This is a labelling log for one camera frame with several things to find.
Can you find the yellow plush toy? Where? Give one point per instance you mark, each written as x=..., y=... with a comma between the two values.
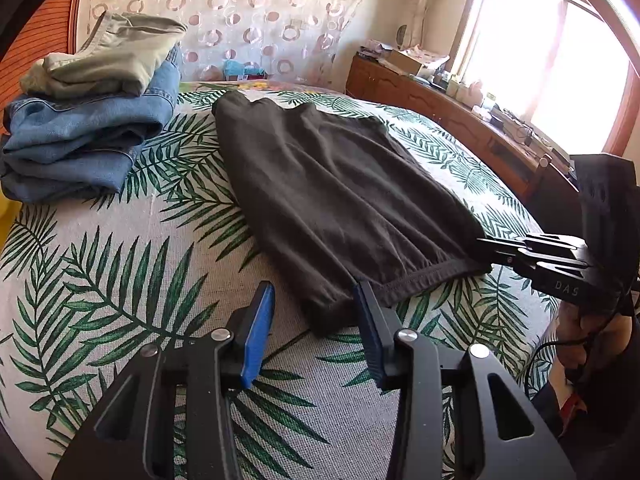
x=3, y=206

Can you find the floral blanket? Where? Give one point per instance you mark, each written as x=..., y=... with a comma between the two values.
x=257, y=84

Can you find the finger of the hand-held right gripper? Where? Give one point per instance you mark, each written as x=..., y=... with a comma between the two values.
x=545, y=264
x=530, y=242

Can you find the wooden cabinet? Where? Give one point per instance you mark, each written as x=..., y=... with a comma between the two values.
x=450, y=110

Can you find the folded blue jeans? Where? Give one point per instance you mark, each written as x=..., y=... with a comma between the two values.
x=85, y=145

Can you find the bed with leaf-print sheet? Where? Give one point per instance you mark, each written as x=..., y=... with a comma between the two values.
x=125, y=285

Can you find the window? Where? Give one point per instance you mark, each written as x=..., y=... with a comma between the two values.
x=545, y=45

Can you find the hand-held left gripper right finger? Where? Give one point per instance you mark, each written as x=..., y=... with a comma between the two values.
x=367, y=330

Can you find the cardboard box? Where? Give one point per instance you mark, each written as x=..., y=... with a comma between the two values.
x=402, y=60

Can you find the person's right hand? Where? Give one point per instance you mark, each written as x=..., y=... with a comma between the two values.
x=595, y=332

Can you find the dark grey shorts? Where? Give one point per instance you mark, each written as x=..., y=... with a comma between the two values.
x=340, y=200

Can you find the blue cloth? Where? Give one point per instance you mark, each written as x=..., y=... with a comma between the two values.
x=242, y=67

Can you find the light side curtain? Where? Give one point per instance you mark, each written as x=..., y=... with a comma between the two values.
x=425, y=0

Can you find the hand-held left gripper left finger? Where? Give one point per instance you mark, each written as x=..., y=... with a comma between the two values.
x=257, y=330

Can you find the circle-patterned curtain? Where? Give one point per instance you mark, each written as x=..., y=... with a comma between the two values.
x=240, y=15

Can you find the folded khaki pants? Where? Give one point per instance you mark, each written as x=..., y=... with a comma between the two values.
x=110, y=55

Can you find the wooden slatted wardrobe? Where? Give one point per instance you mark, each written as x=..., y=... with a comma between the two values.
x=45, y=30

